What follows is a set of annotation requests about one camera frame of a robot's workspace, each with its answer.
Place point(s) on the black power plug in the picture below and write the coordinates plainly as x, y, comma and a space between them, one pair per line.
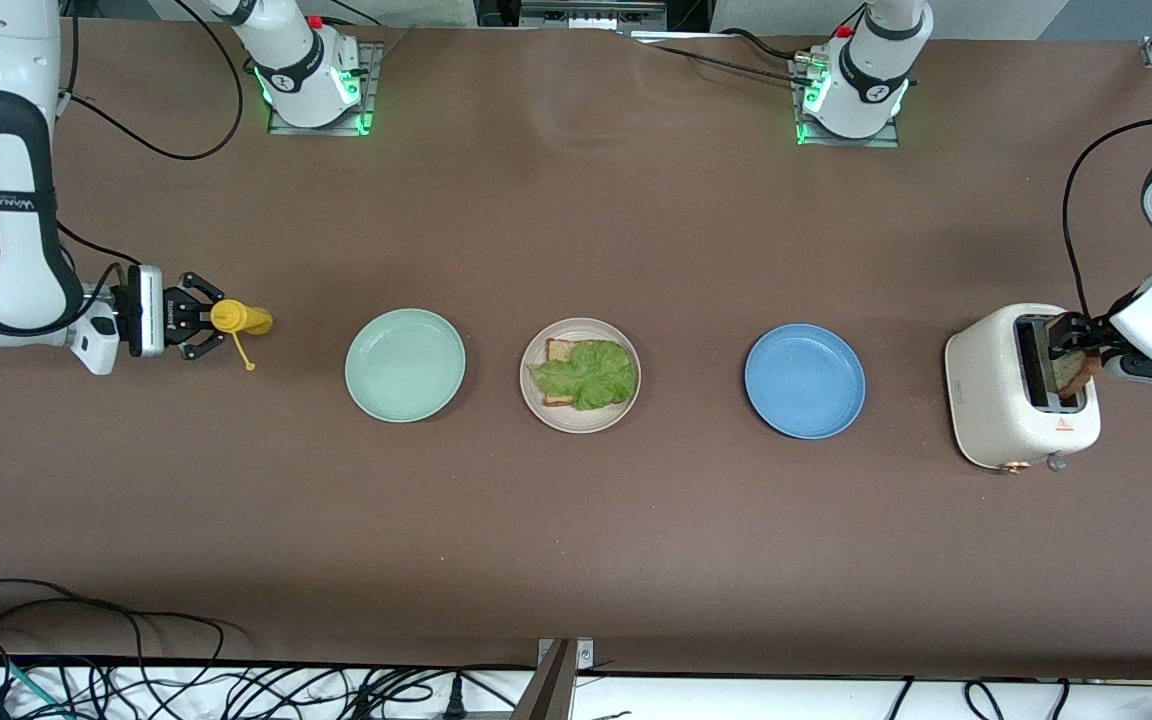
455, 700

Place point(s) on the dark crust bread slice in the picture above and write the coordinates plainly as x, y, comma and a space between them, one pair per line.
1071, 378

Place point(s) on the dark equipment rack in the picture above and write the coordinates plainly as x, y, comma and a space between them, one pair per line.
586, 12

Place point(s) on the yellow squeeze bottle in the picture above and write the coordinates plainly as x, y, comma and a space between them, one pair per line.
251, 320

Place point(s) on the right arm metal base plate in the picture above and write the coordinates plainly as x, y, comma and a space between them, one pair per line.
373, 75

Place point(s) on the beige plate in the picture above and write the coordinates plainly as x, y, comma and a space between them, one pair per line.
581, 422

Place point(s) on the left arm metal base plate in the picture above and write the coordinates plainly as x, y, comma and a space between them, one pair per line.
886, 141

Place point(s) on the green lettuce leaf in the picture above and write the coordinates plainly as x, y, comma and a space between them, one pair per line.
591, 375

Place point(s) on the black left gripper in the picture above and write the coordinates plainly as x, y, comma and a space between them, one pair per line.
1079, 331

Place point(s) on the grey metal post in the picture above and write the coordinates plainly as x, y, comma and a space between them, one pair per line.
548, 690

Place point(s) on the small metal bracket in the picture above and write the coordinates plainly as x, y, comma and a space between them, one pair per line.
586, 655

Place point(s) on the light brown bread slice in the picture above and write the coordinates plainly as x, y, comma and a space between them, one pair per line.
560, 350

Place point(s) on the mint green plate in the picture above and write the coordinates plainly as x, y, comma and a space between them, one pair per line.
404, 365

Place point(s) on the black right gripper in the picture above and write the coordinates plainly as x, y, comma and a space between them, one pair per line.
177, 315

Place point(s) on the blue plate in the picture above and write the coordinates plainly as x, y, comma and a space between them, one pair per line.
804, 380

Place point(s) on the white toaster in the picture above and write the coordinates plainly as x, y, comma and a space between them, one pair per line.
986, 390

